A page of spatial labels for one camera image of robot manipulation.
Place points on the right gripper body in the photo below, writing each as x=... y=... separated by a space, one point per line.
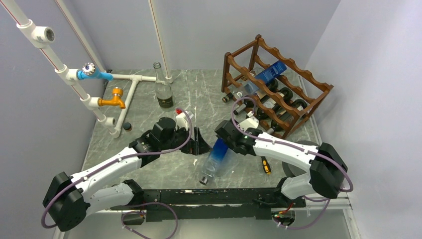
x=232 y=146

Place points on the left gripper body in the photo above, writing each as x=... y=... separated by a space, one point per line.
x=191 y=147

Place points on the clear stoppered glass bottle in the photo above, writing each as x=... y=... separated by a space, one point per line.
x=213 y=162

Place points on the labelled dark wine bottle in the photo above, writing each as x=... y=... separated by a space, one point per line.
x=257 y=95

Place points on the blue square bottle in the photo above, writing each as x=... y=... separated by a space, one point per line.
x=267 y=75

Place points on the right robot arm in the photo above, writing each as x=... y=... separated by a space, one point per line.
x=323 y=169

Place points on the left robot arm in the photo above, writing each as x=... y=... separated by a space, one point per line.
x=69 y=199

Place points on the clear tall empty bottle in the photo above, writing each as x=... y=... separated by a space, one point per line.
x=163 y=91

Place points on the wooden wine rack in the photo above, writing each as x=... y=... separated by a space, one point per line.
x=291 y=115

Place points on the clear lying bottle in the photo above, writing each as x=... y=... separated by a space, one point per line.
x=127 y=126

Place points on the yellow black screwdriver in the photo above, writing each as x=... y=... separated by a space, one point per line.
x=265 y=165

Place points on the orange brass tap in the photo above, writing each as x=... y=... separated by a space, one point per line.
x=116 y=100

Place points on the blue tap valve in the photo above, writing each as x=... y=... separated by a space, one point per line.
x=90 y=71

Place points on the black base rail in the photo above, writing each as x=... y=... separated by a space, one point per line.
x=258 y=203

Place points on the white pvc pipe frame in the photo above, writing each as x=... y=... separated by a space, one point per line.
x=41 y=37

